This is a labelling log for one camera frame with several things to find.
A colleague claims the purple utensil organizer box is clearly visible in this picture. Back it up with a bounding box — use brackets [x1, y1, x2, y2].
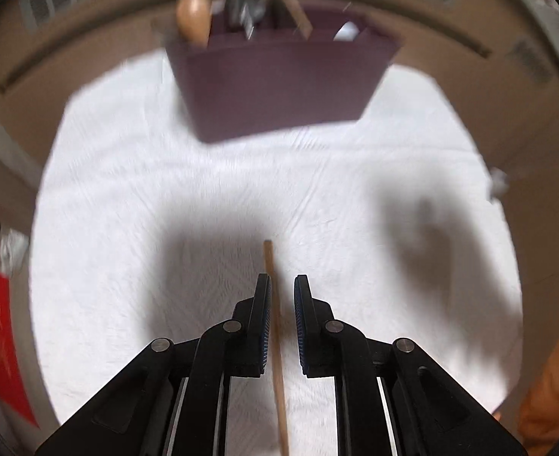
[164, 4, 402, 144]

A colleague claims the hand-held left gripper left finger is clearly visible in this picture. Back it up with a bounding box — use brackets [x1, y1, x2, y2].
[35, 273, 272, 456]

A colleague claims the white spoon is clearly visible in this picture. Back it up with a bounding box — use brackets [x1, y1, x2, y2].
[333, 21, 361, 42]

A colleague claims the person's orange clothing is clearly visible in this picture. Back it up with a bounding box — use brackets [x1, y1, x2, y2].
[518, 317, 559, 456]

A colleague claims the large metal spoon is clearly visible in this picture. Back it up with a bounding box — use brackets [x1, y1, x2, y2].
[243, 0, 275, 40]

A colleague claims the wooden chopstick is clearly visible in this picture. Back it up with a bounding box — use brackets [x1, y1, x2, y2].
[255, 0, 314, 40]
[262, 239, 291, 456]

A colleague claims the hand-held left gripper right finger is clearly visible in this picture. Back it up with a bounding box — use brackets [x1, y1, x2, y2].
[294, 274, 529, 456]

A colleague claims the white cloth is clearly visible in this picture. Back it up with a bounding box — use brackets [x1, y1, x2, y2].
[28, 47, 524, 456]

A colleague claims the wooden spoon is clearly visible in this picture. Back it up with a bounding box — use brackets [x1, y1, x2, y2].
[175, 0, 212, 49]

